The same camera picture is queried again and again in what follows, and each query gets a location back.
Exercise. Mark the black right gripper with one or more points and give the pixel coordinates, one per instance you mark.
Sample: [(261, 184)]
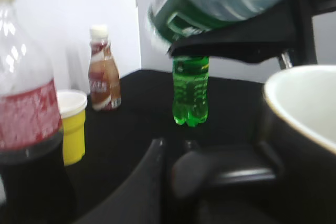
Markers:
[(254, 47)]

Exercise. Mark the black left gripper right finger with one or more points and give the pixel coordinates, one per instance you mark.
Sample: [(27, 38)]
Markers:
[(193, 173)]

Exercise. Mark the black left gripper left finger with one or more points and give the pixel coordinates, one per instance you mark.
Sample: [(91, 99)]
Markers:
[(120, 181)]

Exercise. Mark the black ceramic mug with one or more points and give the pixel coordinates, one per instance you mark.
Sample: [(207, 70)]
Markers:
[(286, 174)]

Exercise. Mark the green soda bottle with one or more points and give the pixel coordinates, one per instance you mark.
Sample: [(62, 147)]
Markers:
[(190, 80)]

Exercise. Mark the cola bottle red label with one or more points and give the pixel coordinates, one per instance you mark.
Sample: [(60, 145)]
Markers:
[(36, 186)]

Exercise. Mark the brown coffee drink bottle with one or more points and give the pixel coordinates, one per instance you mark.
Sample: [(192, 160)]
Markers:
[(104, 80)]

